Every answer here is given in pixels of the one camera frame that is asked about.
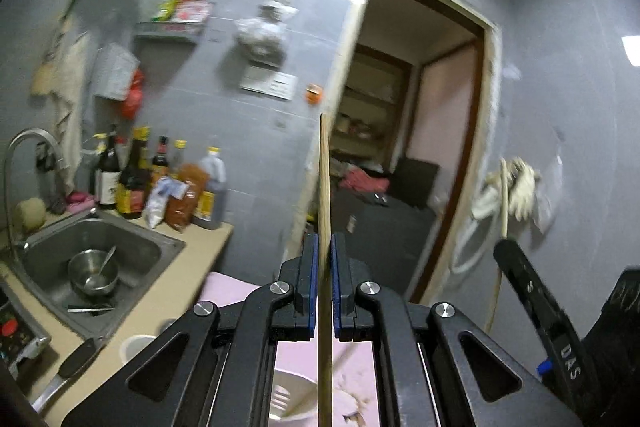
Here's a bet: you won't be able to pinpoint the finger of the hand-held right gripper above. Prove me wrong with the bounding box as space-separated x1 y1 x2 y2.
492 238 599 396

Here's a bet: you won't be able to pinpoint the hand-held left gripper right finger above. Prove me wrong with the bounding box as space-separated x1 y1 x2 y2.
330 231 583 427

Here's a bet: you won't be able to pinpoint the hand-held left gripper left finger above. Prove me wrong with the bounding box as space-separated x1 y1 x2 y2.
60 233 321 427

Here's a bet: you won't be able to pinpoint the long wooden chopstick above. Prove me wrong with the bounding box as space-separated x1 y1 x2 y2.
318 114 334 427

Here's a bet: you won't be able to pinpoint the white plastic utensil holder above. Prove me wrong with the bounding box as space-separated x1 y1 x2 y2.
120 333 322 424

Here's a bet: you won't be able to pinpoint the grey cabinet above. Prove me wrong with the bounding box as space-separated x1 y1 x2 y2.
329 189 442 304

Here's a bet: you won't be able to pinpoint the pink floral tablecloth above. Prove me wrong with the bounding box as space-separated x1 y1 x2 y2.
199 271 378 427

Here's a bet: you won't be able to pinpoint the hanging white plastic bag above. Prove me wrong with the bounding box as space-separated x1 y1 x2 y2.
532 156 567 234

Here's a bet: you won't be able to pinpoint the pink cloth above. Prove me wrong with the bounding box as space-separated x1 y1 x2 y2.
339 169 391 193

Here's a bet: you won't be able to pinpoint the cream rubber gloves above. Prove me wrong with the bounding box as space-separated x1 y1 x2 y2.
507 159 544 216

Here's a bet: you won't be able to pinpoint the black monitor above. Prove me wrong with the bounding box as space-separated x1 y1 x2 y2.
394 156 441 208

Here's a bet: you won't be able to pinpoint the blue white packet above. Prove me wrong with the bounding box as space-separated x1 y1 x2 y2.
144 176 189 228

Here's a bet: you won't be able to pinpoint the metal sink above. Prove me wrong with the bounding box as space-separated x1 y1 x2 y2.
16 211 187 339

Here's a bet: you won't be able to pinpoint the yellow cap clear bottle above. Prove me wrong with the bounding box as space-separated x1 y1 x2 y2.
170 139 189 180

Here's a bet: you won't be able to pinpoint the wooden storage shelf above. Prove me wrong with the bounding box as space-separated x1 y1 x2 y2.
332 46 417 168

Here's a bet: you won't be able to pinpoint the red label sauce bottle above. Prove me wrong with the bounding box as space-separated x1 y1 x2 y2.
150 135 170 180

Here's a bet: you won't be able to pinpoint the dark soy sauce bottle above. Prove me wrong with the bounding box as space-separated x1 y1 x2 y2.
115 126 151 221

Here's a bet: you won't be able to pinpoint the metal spoon in bowl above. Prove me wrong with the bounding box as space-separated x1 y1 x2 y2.
84 245 117 289

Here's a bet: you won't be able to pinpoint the metal bowl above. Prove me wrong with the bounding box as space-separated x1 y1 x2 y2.
67 249 120 298

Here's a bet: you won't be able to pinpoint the dark wine bottle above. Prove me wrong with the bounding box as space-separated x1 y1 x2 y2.
95 124 124 208

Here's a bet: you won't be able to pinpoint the pump dispenser bottle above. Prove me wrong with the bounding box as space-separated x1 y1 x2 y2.
91 133 109 198

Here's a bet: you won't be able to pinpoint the kitchen cleaver knife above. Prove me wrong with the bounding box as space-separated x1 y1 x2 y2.
29 336 104 414

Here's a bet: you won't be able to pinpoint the hanging clear plastic bag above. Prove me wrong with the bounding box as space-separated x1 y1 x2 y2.
234 0 299 68

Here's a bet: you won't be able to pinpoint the red plastic bag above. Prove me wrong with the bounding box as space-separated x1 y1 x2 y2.
122 69 146 121

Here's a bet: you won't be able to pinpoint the beige scrub sponge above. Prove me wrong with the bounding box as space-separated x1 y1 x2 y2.
14 199 49 231

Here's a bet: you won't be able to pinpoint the black induction cooker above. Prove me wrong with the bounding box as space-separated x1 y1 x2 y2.
0 286 52 379

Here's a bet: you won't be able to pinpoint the red snack packet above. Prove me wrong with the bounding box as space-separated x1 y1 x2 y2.
175 0 209 23

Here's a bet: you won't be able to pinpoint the hanging beige towel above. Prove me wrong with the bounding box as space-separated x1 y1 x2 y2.
49 31 89 178

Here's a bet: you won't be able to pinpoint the green snack packet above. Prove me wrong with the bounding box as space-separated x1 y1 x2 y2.
154 0 184 23

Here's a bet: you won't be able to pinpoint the metal faucet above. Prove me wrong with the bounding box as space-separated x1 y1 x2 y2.
2 129 72 249

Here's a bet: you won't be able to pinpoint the white hose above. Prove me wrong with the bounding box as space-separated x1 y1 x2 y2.
451 171 507 274

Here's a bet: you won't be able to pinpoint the wooden door frame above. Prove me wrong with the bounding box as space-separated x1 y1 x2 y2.
284 0 502 309

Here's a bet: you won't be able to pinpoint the white wall socket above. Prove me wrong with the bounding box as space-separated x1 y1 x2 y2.
238 67 300 100

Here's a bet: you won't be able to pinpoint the white wall box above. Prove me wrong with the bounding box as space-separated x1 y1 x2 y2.
94 44 141 101

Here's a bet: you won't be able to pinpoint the grey wall shelf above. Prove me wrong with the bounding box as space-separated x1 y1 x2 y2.
133 21 207 44

